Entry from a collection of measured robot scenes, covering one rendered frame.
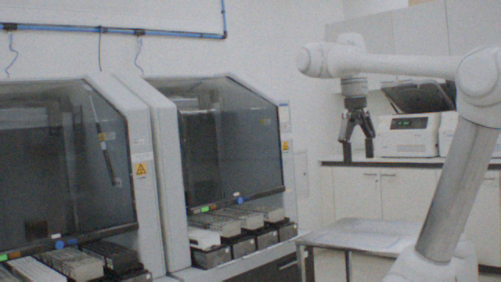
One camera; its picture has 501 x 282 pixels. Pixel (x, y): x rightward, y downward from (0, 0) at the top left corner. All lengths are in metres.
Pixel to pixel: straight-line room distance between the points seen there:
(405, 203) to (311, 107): 1.23
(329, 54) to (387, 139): 2.70
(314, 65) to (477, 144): 0.53
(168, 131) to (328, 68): 0.81
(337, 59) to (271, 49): 2.69
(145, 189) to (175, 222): 0.20
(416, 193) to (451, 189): 2.82
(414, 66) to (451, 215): 0.43
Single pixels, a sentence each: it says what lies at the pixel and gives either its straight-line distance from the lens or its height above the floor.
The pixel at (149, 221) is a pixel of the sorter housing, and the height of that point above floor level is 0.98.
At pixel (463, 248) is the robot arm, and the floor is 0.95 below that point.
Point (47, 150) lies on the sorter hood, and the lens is 1.68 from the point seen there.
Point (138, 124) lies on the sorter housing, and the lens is 1.85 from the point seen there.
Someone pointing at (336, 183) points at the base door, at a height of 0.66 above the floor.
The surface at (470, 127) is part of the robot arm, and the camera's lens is 1.11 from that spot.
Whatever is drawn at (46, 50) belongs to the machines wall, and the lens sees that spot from 2.92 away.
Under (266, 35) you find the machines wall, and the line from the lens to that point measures 4.03.
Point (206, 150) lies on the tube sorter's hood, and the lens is 2.03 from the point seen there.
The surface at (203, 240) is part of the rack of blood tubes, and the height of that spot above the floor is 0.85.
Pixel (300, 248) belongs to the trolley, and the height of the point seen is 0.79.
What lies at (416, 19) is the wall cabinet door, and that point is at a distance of 4.23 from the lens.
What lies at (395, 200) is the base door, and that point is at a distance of 4.08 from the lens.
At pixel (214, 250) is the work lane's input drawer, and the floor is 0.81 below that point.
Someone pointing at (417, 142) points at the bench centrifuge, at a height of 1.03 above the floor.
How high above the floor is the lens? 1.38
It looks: 3 degrees down
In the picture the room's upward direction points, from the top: 5 degrees counter-clockwise
